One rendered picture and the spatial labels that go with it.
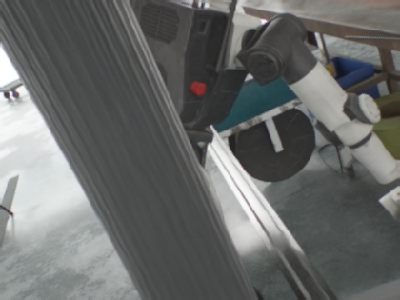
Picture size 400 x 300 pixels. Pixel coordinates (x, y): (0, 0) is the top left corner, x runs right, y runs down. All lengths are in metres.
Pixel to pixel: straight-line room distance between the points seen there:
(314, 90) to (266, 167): 1.62
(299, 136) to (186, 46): 1.74
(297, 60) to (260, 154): 1.62
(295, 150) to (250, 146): 0.26
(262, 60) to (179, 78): 0.20
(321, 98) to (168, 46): 0.39
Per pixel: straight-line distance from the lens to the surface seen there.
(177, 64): 1.21
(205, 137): 1.39
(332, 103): 1.27
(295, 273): 1.10
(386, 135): 2.85
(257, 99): 2.49
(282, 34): 1.22
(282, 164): 2.87
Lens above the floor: 1.45
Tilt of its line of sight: 22 degrees down
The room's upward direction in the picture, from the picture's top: 24 degrees counter-clockwise
